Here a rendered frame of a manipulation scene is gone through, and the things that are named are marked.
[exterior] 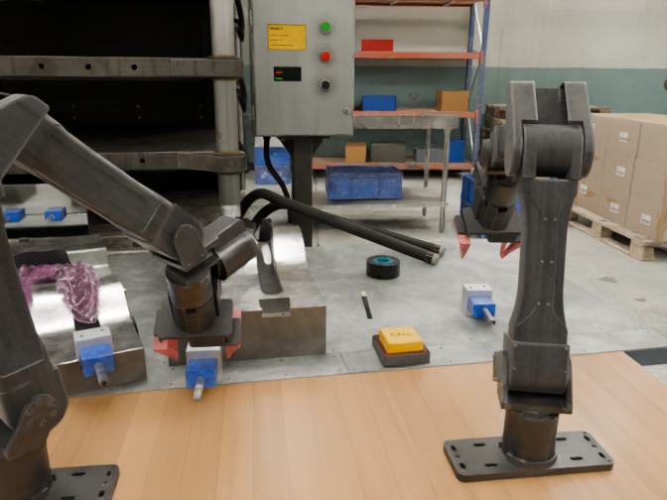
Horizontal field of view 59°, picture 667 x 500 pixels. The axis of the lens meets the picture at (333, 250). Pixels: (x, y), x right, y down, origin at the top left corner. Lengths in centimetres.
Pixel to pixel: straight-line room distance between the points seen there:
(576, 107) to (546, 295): 22
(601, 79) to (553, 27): 93
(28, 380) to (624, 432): 75
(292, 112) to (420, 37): 598
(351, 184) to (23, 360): 416
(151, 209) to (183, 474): 32
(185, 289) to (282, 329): 26
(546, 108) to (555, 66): 735
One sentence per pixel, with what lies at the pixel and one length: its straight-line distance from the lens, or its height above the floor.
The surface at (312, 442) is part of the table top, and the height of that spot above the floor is 80.
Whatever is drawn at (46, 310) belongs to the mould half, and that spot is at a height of 88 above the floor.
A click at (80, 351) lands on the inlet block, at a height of 87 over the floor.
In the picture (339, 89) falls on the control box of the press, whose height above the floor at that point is 121.
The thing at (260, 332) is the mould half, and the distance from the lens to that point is 98.
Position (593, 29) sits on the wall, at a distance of 833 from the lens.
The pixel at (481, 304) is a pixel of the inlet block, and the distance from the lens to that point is 115.
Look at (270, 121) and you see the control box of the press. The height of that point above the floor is 112.
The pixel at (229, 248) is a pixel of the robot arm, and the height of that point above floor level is 103.
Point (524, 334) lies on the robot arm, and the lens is 74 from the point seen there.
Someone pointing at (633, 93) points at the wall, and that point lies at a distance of 860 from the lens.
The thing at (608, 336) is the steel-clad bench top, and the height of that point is 80.
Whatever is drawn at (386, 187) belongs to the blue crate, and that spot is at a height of 36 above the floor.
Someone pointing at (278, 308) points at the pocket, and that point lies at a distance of 102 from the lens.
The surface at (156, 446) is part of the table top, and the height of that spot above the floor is 80.
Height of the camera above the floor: 127
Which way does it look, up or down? 17 degrees down
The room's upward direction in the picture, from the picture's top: 1 degrees clockwise
